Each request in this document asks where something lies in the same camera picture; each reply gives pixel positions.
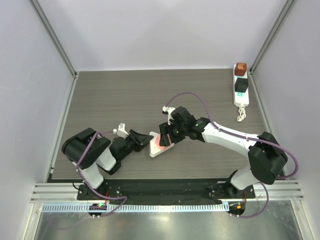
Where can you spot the right aluminium frame post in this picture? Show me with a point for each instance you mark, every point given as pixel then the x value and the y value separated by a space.
pixel 280 19

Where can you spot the red-brown plug adapter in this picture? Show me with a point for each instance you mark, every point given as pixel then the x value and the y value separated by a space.
pixel 240 69

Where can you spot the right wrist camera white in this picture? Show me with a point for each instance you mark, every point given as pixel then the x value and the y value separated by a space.
pixel 166 110

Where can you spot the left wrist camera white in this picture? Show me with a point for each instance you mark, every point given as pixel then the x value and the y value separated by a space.
pixel 120 131

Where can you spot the aluminium frame post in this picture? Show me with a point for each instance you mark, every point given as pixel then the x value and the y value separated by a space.
pixel 280 19
pixel 53 37

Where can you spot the white slotted cable duct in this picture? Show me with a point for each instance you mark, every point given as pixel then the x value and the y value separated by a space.
pixel 82 207

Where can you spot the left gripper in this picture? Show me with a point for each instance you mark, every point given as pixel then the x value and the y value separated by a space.
pixel 139 140

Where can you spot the white power strip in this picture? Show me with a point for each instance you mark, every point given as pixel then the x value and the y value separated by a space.
pixel 240 98

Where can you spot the pink cube plug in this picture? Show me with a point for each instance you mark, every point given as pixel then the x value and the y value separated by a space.
pixel 157 143

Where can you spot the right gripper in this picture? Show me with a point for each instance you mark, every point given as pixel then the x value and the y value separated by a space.
pixel 170 130

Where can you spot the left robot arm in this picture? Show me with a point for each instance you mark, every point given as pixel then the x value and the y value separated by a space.
pixel 90 151

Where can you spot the black plug adapter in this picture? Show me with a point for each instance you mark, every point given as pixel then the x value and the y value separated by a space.
pixel 241 85

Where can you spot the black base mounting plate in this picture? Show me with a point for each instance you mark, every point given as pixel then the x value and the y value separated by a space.
pixel 167 192

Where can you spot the white triangular socket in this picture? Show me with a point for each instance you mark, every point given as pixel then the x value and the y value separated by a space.
pixel 153 149

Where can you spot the left aluminium frame post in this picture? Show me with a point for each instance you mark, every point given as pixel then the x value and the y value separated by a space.
pixel 53 37

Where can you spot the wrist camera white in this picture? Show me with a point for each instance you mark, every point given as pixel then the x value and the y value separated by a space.
pixel 166 110
pixel 120 131

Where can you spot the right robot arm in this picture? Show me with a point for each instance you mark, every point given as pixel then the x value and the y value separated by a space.
pixel 266 160

